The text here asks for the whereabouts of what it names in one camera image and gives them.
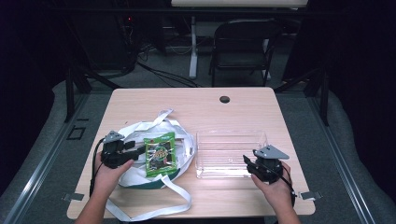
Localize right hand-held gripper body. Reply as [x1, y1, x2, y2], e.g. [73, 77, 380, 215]
[252, 144, 290, 185]

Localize grey tape strip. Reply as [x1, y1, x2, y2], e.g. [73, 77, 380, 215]
[62, 192, 85, 202]
[299, 190, 323, 201]

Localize white tote bag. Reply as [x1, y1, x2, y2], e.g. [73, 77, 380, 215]
[104, 108, 197, 222]

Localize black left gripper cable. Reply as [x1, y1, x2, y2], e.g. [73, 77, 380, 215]
[89, 138, 106, 198]

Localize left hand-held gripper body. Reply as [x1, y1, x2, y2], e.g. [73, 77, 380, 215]
[100, 130, 127, 170]

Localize white desk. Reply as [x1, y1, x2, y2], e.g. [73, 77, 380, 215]
[171, 0, 309, 79]

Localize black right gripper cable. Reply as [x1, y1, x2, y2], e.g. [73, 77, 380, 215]
[279, 169, 297, 208]

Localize dark equipment with red light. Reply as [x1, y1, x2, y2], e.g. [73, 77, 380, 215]
[116, 12, 139, 73]

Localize black folding chair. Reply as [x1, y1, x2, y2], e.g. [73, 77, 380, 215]
[208, 18, 283, 88]

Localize black floor cables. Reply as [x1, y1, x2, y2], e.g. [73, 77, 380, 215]
[135, 60, 201, 89]

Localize black metal stand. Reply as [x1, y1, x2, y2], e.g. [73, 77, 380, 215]
[274, 65, 331, 127]
[64, 60, 123, 123]

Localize clear plastic container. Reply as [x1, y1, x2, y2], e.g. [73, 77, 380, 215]
[195, 130, 269, 180]

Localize green seaweed snack packet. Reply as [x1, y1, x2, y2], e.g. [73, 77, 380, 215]
[143, 132, 177, 178]

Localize aluminium floor rail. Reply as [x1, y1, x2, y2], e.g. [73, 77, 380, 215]
[2, 92, 92, 224]
[306, 92, 376, 224]

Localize person's right hand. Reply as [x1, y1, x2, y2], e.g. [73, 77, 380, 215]
[250, 161, 295, 213]

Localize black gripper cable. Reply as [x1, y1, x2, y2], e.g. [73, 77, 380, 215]
[89, 138, 106, 198]
[279, 169, 297, 208]

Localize person's left hand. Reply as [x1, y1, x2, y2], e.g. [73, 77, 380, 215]
[92, 152, 135, 196]

